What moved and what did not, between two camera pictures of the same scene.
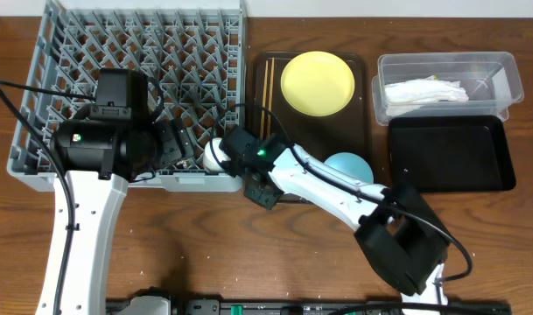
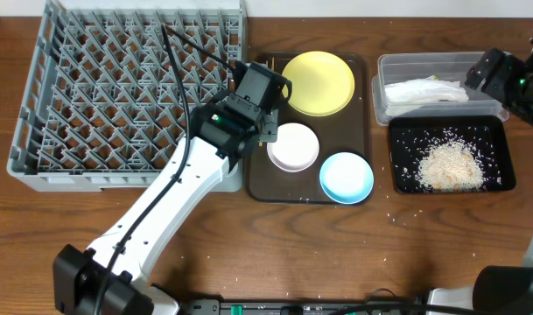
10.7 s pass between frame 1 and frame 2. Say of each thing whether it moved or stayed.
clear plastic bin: stayed
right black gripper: moved
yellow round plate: stayed
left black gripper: moved
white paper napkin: stayed
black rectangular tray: stayed
